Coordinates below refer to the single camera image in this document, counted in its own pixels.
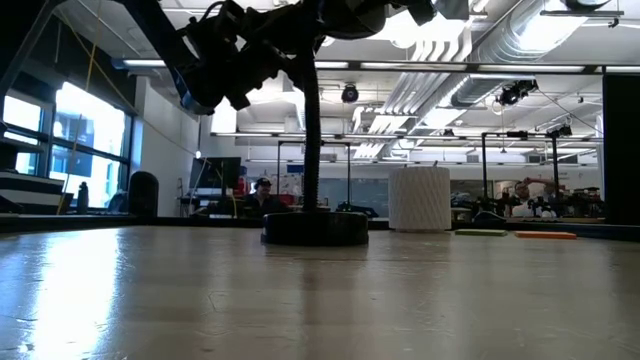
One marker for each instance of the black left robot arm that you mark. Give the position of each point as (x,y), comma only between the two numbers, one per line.
(165,45)

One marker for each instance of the black monitor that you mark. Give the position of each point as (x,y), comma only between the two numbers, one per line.
(215,172)

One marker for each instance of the person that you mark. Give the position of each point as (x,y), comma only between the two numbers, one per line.
(262,202)
(530,192)

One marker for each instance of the black rounded chair back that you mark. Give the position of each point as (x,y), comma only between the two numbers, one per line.
(143,195)

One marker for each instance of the dark water bottle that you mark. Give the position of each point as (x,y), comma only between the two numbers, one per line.
(82,200)

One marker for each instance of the white textured pen cup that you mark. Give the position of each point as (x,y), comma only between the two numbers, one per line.
(420,200)

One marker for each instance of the green sticky note pad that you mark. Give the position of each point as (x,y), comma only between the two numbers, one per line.
(480,232)

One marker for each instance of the orange sticky note pad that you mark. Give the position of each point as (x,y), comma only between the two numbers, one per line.
(545,235)

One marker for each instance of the black overhead camera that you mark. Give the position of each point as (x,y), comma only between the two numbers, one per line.
(350,93)
(515,92)

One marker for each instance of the black aluminium rig frame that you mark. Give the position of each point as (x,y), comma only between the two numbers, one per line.
(620,150)

